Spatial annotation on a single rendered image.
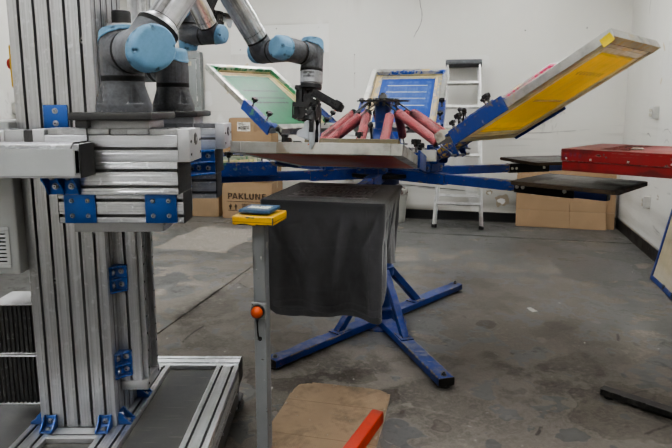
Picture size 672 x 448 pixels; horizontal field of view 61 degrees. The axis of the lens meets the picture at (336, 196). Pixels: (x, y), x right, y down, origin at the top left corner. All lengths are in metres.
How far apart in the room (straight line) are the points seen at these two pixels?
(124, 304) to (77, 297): 0.15
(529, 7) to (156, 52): 5.41
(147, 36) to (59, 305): 0.95
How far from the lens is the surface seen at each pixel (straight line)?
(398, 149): 1.83
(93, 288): 2.01
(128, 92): 1.68
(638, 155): 2.43
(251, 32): 1.94
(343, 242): 2.00
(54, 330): 2.11
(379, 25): 6.68
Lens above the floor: 1.28
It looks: 9 degrees down
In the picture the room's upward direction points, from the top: straight up
